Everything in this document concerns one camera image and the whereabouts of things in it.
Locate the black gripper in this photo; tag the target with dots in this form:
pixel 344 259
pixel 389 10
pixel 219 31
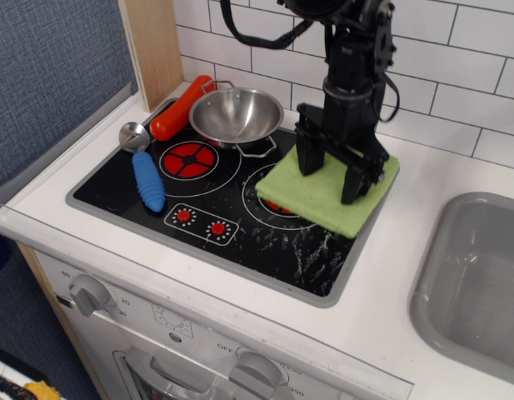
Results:
pixel 344 128

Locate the green cloth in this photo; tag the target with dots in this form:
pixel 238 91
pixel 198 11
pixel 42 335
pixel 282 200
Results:
pixel 318 197

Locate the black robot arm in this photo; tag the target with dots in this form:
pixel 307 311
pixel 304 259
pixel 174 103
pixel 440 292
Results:
pixel 359 50

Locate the black toy stove top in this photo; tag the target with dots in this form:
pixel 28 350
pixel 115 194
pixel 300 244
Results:
pixel 213 213

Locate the red toy sausage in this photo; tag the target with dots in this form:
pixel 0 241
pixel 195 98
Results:
pixel 170 122

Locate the grey sink basin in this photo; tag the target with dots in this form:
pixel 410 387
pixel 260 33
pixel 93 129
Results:
pixel 463 302

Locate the grey right oven knob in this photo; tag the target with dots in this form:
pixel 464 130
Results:
pixel 256 374

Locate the grey oven knob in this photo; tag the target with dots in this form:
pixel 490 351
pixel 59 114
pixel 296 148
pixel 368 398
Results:
pixel 256 374
pixel 88 294

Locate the grey left oven knob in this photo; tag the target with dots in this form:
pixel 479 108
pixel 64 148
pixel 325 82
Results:
pixel 88 294

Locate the yellow object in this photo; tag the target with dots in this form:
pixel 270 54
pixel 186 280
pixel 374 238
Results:
pixel 42 391

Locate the steel bowl with handles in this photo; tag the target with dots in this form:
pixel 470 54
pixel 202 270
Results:
pixel 237 118

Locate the blue handled ice cream scoop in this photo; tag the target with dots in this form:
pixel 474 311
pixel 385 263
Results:
pixel 134 138

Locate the wooden side post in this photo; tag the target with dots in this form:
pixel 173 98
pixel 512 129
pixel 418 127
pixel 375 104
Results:
pixel 152 40

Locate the silver oven door handle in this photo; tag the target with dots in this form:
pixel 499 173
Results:
pixel 170 377

